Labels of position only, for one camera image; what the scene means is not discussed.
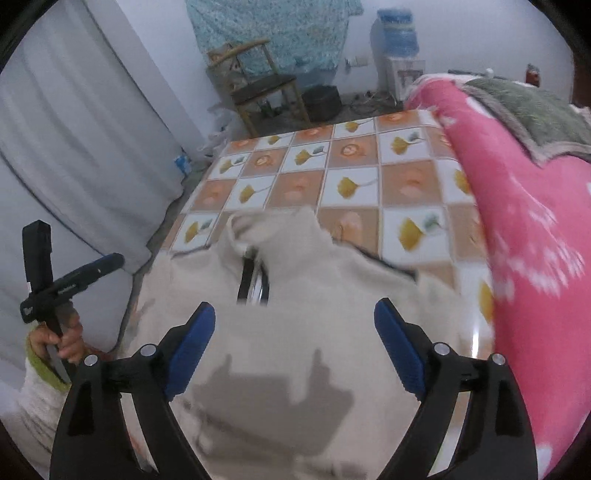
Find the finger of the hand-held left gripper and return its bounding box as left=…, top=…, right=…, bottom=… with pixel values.
left=52, top=252, right=126, bottom=297

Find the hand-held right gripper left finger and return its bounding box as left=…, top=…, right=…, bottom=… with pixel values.
left=48, top=301, right=217, bottom=480

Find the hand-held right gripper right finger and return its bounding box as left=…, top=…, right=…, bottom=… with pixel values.
left=374, top=298, right=540, bottom=480

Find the cream zip jacket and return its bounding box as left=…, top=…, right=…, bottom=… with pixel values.
left=115, top=205, right=497, bottom=480

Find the person's left forearm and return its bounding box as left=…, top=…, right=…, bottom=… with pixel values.
left=0, top=342, right=72, bottom=464

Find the person's left hand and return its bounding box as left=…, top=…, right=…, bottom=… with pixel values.
left=28, top=314, right=86, bottom=366

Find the grey curtain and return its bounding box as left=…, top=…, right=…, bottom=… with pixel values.
left=0, top=0, right=206, bottom=352

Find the pink flower print blanket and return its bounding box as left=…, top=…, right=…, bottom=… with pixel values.
left=404, top=74, right=591, bottom=480

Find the white plastic bag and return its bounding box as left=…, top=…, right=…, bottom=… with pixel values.
left=198, top=106, right=236, bottom=158

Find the checkered leaf print bed sheet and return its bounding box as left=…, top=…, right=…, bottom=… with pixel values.
left=159, top=108, right=499, bottom=370

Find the wooden chair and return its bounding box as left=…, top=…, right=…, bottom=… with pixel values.
left=207, top=39, right=311, bottom=139

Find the black bin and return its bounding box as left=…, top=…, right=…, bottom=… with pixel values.
left=302, top=85, right=343, bottom=121

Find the grey-green patterned blanket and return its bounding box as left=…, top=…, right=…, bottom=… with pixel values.
left=464, top=76, right=591, bottom=167

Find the white water dispenser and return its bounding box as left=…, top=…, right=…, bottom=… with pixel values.
left=379, top=55, right=428, bottom=100

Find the blue floral hanging cloth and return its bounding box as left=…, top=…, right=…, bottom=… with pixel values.
left=185, top=0, right=363, bottom=79

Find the blue water bottle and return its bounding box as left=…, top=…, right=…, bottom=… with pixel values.
left=376, top=8, right=420, bottom=58

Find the brown wooden door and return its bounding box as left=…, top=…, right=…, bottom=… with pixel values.
left=573, top=46, right=591, bottom=108

